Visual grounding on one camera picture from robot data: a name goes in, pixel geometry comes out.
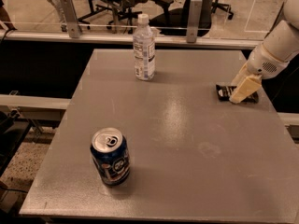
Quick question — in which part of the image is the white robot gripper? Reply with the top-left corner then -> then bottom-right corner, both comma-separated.
229,44 -> 289,104

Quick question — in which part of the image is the black rxbar chocolate wrapper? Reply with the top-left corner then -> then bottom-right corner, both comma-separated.
216,84 -> 259,104

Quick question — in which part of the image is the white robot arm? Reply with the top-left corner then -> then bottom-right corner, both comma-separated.
229,0 -> 299,104

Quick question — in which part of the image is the glass barrier panel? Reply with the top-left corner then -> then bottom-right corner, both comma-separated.
3,0 -> 284,40

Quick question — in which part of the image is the black office chair middle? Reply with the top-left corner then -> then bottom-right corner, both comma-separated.
149,0 -> 213,36

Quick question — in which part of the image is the clear plastic water bottle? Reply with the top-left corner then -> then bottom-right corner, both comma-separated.
133,13 -> 155,80

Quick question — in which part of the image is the black office chair left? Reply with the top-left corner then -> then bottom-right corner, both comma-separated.
78,0 -> 141,34

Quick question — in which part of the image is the blue soda can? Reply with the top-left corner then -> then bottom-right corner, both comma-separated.
90,128 -> 130,186

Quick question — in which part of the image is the right metal glass bracket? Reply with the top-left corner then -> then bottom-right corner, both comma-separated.
186,0 -> 203,43

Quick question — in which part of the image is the metal glass bracket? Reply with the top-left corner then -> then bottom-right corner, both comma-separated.
186,0 -> 203,43
60,0 -> 81,38

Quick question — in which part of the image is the left metal glass bracket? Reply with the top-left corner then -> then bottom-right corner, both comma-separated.
60,0 -> 81,38

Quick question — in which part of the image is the metal shelf rail left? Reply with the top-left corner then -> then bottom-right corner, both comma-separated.
0,94 -> 70,121

